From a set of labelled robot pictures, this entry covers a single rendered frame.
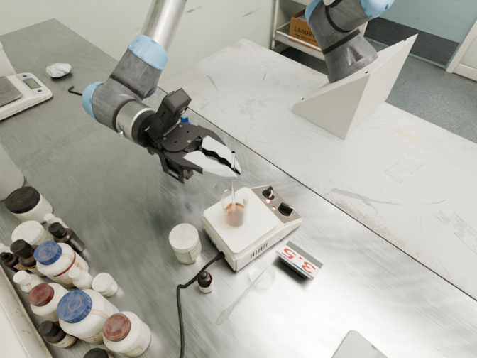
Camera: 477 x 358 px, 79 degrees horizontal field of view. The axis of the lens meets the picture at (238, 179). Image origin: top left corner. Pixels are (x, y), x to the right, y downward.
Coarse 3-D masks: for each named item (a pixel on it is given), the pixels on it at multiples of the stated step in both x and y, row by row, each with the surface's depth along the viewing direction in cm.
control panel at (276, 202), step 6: (264, 186) 72; (258, 192) 68; (276, 192) 72; (264, 198) 67; (276, 198) 69; (282, 198) 71; (270, 204) 66; (276, 204) 67; (276, 210) 65; (294, 210) 68; (276, 216) 63; (282, 216) 64; (288, 216) 65; (294, 216) 66; (300, 216) 68
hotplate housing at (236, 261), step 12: (264, 204) 65; (204, 228) 65; (276, 228) 61; (288, 228) 64; (216, 240) 61; (264, 240) 60; (276, 240) 64; (228, 252) 58; (252, 252) 59; (240, 264) 60
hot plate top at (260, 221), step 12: (252, 192) 65; (216, 204) 63; (252, 204) 63; (204, 216) 61; (216, 216) 61; (252, 216) 61; (264, 216) 61; (216, 228) 59; (228, 228) 59; (240, 228) 59; (252, 228) 59; (264, 228) 59; (228, 240) 57; (240, 240) 57; (252, 240) 57; (240, 252) 56
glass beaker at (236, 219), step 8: (224, 192) 56; (240, 192) 57; (224, 200) 58; (240, 200) 59; (248, 200) 55; (224, 208) 54; (224, 216) 57; (232, 216) 55; (240, 216) 56; (232, 224) 58; (240, 224) 58
